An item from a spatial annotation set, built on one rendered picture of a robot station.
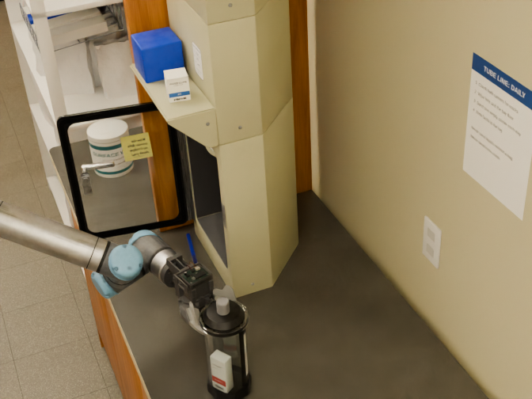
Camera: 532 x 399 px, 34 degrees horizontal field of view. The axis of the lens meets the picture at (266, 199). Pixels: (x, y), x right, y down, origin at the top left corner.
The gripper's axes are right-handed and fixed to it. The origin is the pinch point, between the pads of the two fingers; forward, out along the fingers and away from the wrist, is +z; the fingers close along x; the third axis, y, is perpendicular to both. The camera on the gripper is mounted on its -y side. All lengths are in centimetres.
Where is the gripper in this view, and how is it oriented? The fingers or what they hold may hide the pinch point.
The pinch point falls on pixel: (224, 323)
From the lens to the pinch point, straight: 193.5
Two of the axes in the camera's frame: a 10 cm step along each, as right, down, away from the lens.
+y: -0.4, -8.2, -5.8
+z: 6.1, 4.4, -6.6
